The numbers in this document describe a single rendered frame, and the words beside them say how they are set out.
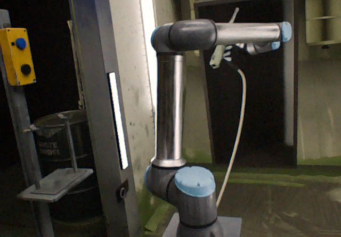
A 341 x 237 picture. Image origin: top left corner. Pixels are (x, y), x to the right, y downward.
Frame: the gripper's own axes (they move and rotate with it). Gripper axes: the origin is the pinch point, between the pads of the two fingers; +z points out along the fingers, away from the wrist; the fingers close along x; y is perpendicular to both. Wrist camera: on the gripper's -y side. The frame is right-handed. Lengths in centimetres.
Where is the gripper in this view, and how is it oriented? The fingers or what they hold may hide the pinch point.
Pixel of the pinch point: (221, 53)
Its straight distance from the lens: 192.5
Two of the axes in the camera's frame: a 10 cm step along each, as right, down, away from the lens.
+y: 6.8, 5.2, 5.2
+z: -6.5, 1.0, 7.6
